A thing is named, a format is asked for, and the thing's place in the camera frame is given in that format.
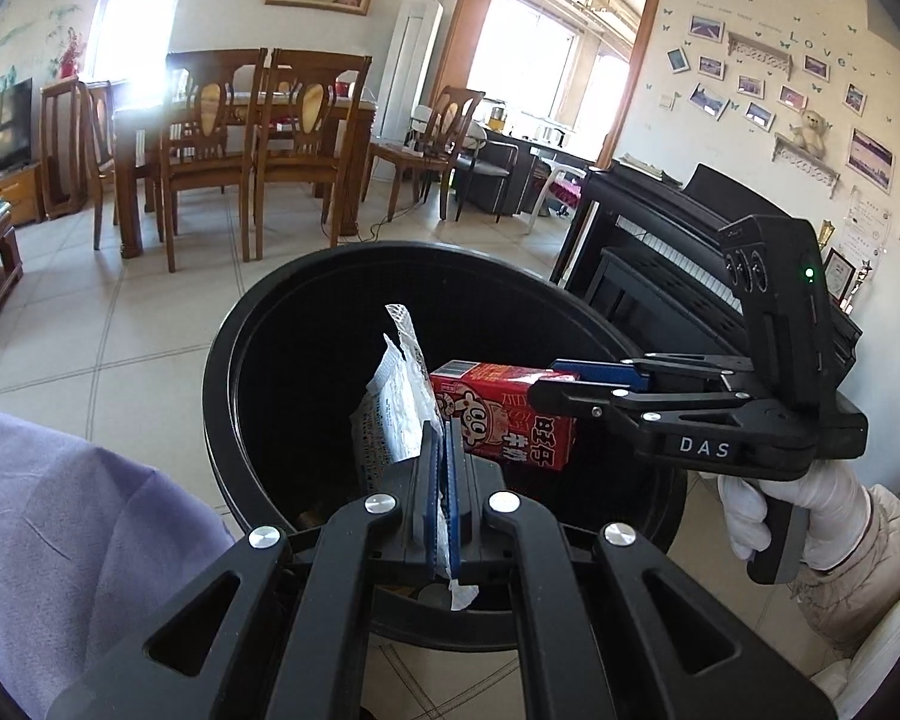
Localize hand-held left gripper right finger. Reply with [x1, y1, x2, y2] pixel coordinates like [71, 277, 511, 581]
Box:
[444, 420, 841, 720]

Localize flat screen television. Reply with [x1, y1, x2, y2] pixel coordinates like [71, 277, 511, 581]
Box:
[0, 79, 35, 189]

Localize red flower vase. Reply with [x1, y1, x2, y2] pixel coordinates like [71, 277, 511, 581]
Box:
[58, 26, 85, 80]

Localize person's right hand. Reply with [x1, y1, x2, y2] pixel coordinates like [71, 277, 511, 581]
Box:
[716, 460, 872, 572]

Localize black trash bin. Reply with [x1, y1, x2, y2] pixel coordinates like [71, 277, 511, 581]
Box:
[201, 240, 688, 650]

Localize white plastic wrapper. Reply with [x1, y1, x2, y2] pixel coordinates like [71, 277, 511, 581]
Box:
[349, 304, 481, 612]

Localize black armchair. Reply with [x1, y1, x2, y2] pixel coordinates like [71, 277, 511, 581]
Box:
[454, 131, 553, 223]

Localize wooden television cabinet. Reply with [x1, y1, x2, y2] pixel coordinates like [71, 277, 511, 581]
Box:
[0, 161, 46, 227]

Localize red milk carton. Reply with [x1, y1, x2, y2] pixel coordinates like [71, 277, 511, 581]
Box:
[429, 360, 577, 472]

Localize beige teddy bear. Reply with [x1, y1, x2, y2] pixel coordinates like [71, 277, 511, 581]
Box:
[791, 109, 830, 159]

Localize wooden dining chair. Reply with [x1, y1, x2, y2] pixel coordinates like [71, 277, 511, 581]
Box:
[361, 86, 487, 224]
[159, 49, 269, 275]
[79, 80, 121, 227]
[251, 47, 374, 263]

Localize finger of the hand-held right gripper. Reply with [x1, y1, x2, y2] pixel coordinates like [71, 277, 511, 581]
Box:
[528, 373, 755, 437]
[551, 353, 755, 384]

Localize white plastic chair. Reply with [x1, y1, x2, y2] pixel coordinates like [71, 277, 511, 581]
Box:
[529, 157, 593, 234]

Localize group of wall photo frames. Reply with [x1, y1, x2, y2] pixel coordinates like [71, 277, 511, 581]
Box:
[666, 11, 897, 193]

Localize white standing air conditioner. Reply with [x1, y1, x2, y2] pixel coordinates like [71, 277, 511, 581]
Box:
[375, 0, 445, 148]

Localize person's right forearm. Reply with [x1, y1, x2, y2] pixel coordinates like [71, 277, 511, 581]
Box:
[791, 481, 900, 720]

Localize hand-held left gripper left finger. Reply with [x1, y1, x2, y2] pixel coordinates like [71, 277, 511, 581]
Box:
[45, 420, 445, 720]

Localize ceiling clothes drying rack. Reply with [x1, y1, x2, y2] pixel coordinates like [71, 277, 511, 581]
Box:
[544, 0, 638, 32]

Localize tall wooden plant stand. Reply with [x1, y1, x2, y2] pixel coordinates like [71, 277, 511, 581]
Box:
[40, 77, 91, 220]

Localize black power cable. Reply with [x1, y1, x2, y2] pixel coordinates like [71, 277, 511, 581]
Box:
[322, 199, 436, 249]

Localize wooden dining table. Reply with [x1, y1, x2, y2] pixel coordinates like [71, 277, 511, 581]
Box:
[109, 79, 376, 260]

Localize wooden door arch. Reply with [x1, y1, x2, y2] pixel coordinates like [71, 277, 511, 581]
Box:
[441, 0, 670, 170]

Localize white carved wall shelf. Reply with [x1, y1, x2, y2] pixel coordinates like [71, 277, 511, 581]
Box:
[727, 31, 794, 80]
[772, 131, 842, 197]

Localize stack of books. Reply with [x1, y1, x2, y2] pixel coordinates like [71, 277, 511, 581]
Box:
[615, 152, 683, 189]

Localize small framed certificate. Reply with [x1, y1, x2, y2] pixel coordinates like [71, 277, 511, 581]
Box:
[821, 247, 857, 302]

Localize black piano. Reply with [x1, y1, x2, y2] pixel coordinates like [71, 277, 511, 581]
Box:
[551, 161, 863, 400]

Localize purple floral tablecloth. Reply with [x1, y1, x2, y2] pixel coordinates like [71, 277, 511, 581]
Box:
[0, 379, 238, 720]

